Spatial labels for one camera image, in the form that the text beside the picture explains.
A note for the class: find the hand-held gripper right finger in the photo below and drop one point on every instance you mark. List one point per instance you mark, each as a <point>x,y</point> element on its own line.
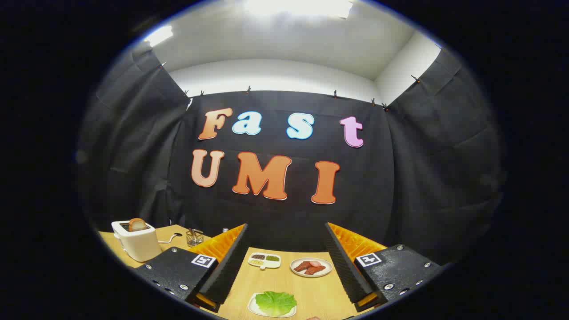
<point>344,262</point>

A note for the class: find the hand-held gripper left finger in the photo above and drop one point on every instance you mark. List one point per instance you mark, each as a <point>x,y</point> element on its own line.
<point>231,262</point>

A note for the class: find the green lettuce leaf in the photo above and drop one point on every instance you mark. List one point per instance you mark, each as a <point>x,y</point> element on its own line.
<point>275,303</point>

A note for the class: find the toasted bread slice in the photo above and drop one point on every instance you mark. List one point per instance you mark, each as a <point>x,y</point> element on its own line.
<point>137,224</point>

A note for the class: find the white oval plate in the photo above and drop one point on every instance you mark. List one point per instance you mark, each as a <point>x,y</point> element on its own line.
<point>326,270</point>

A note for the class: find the brown meat slice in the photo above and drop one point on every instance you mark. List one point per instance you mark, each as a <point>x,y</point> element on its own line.
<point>302,266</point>
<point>315,270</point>

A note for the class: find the white divided dish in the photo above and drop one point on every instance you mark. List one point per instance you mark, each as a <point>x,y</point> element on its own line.
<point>265,265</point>

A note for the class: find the pile of green beans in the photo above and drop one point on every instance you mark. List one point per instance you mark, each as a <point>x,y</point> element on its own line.
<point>272,258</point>

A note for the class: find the white square plate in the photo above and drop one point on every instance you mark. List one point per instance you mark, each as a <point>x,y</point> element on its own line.
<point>251,306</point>

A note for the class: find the black backdrop cloth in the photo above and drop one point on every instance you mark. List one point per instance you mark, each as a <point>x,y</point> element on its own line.
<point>284,218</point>

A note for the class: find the white toaster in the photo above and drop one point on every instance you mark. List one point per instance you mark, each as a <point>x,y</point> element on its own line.
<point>140,246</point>

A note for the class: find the small ceiling light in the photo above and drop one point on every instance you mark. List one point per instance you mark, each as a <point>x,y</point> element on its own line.
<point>159,35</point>

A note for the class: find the large ceiling light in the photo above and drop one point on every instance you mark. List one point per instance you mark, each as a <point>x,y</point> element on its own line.
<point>298,6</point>

